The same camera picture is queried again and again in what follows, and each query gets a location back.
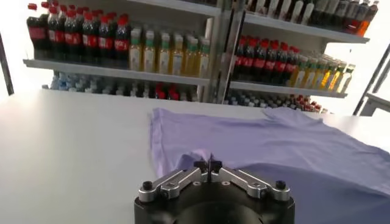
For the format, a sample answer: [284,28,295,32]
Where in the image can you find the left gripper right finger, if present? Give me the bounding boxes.
[210,158,292,202]

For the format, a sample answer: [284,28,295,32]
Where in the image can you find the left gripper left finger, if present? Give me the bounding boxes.
[138,159,211,203]

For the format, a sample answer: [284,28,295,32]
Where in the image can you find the purple t-shirt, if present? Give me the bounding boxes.
[148,106,390,224]

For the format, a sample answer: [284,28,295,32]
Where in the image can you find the grey metal shelf rack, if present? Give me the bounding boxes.
[23,0,222,103]
[218,0,371,112]

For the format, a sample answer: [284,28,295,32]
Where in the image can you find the yellow juice bottle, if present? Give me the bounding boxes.
[328,60,347,92]
[184,35,199,77]
[197,38,211,79]
[171,33,185,76]
[320,59,336,91]
[303,57,317,89]
[129,29,143,71]
[157,32,171,75]
[312,58,327,90]
[291,55,308,88]
[142,30,157,73]

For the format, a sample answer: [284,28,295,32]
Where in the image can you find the blue water bottle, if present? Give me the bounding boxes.
[51,72,63,91]
[60,72,73,91]

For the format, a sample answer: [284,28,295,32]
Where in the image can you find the tea bottle white label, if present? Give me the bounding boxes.
[257,0,271,18]
[301,0,315,26]
[290,0,304,24]
[268,0,282,19]
[279,0,293,21]

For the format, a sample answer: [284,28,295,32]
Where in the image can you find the dark bottle beige label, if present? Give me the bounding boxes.
[323,0,335,29]
[313,0,325,27]

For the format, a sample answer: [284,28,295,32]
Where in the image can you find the red orange drink bottle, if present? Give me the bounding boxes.
[356,0,380,37]

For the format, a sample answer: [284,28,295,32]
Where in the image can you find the grey metal frame table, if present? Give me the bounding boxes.
[360,65,390,117]

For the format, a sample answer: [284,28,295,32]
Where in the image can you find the thin diagonal frame pole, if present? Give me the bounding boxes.
[353,44,390,116]

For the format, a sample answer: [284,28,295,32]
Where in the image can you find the dark diagonal frame pole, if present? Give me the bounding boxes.
[0,33,15,96]

